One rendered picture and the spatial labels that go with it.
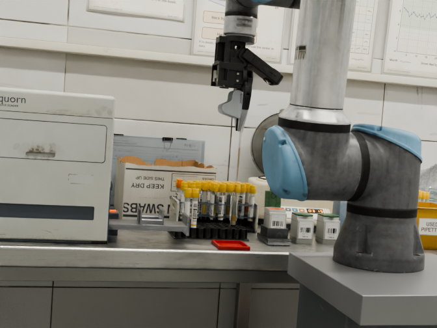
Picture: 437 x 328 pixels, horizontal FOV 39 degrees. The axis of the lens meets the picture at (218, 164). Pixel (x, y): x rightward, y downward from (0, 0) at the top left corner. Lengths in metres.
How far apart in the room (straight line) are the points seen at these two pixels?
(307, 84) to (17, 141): 0.59
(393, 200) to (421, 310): 0.20
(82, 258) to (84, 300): 0.74
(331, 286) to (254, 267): 0.38
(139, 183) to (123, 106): 0.40
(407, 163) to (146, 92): 1.06
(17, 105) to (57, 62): 0.66
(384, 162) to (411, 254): 0.16
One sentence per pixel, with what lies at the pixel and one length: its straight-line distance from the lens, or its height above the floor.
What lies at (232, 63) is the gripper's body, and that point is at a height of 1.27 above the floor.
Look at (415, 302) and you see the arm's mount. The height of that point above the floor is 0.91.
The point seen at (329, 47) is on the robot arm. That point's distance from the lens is 0.96.
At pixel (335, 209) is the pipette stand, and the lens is 1.53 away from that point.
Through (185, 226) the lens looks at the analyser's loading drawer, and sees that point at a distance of 1.31.
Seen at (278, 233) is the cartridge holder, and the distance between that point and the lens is 1.40.
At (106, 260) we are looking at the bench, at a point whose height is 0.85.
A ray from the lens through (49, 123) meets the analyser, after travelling 1.26.
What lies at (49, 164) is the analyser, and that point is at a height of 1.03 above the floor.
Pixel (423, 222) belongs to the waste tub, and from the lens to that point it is 1.53.
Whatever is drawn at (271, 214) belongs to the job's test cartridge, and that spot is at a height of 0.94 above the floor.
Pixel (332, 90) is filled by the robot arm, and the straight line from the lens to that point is 0.97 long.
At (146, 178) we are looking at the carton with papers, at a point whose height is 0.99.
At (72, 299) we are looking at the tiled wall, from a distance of 1.97.
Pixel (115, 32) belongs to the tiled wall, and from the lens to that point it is 1.92.
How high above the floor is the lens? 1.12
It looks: 3 degrees down
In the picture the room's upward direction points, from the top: 4 degrees clockwise
